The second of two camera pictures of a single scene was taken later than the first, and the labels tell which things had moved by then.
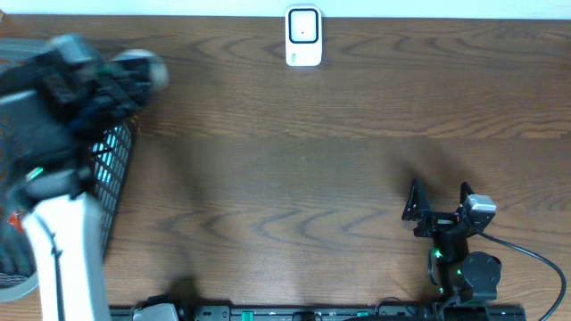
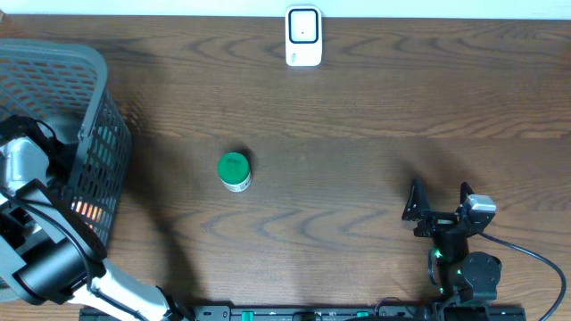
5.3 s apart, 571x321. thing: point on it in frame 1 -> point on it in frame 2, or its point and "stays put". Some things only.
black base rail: x=319 y=313 stays put
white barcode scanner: x=303 y=36 stays put
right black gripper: x=437 y=221 stays put
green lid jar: x=140 y=69 -> x=235 y=172
